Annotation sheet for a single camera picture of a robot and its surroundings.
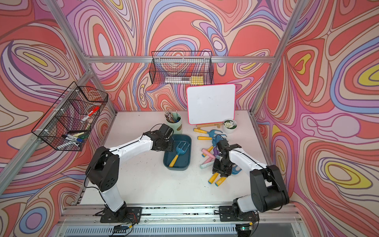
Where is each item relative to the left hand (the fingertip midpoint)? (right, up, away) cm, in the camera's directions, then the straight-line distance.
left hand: (171, 147), depth 92 cm
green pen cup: (+1, +17, +6) cm, 18 cm away
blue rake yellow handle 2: (+38, -13, -8) cm, 41 cm away
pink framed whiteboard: (+26, +29, +8) cm, 40 cm away
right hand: (+28, -16, -8) cm, 33 cm away
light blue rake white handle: (+22, -10, -5) cm, 25 cm away
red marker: (-40, +21, -15) cm, 47 cm away
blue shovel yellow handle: (+27, +9, +12) cm, 31 cm away
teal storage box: (+6, -8, +1) cm, 10 cm away
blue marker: (-45, +8, -22) cm, 51 cm away
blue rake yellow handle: (+5, -4, +3) cm, 7 cm away
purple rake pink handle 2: (+24, -8, 0) cm, 26 cm away
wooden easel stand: (+25, +14, +12) cm, 31 cm away
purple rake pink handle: (+29, -4, +4) cm, 30 cm away
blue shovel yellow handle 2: (+21, -5, +2) cm, 22 cm away
